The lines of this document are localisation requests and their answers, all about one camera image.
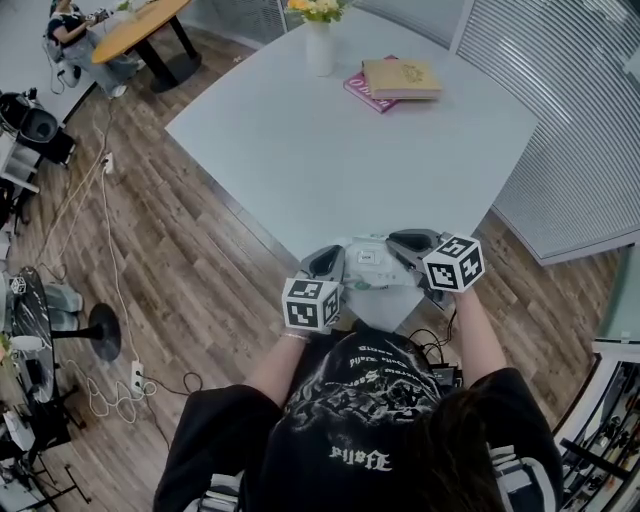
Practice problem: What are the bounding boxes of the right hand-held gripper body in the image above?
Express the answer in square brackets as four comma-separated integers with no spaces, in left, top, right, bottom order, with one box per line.
[386,228,487,307]

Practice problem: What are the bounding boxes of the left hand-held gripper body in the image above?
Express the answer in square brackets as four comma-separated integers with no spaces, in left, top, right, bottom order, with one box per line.
[281,244,348,336]

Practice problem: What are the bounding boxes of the white wet wipes pack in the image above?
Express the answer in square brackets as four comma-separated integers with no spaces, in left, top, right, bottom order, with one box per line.
[339,232,427,295]

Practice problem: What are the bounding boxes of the person's right forearm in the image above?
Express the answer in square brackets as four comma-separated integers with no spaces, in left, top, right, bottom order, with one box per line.
[452,291,507,387]

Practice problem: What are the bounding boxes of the person's left forearm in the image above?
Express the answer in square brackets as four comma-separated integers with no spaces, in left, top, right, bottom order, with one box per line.
[243,331,312,402]

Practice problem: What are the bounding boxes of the person's black printed t-shirt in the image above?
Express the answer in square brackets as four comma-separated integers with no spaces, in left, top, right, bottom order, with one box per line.
[153,323,566,512]

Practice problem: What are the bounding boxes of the grey window blinds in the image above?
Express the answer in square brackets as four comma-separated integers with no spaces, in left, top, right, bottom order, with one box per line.
[449,0,640,264]

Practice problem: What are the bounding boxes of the pink book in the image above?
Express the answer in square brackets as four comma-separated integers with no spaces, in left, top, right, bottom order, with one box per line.
[342,54,402,115]

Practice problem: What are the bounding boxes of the beige book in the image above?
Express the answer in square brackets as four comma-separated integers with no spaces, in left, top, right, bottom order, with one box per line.
[361,58,444,102]

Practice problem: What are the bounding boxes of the black metal shelf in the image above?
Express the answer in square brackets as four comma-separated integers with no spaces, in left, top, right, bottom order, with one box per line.
[553,338,640,512]

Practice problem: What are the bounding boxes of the white vase with flowers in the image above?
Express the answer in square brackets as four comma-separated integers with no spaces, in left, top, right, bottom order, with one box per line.
[285,0,347,78]

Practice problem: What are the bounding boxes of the black marble round table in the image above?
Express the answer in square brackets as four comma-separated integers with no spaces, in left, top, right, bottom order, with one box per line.
[8,266,57,404]

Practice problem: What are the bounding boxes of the white shelf unit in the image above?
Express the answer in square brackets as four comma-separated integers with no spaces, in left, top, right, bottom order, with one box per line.
[0,133,42,195]

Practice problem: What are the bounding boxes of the black chair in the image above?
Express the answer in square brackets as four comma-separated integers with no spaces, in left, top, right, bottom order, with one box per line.
[0,91,77,167]

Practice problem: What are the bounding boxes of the round wooden table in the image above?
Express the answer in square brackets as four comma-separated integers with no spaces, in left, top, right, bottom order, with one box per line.
[91,0,204,94]

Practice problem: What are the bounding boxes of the black device with cables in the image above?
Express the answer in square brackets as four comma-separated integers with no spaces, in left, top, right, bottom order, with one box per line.
[408,308,464,392]

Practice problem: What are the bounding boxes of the black round pedestal base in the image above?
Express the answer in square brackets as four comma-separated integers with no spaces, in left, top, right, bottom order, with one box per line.
[88,302,122,363]

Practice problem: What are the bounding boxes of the white cable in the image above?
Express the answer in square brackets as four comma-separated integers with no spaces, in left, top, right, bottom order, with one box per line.
[34,99,151,425]

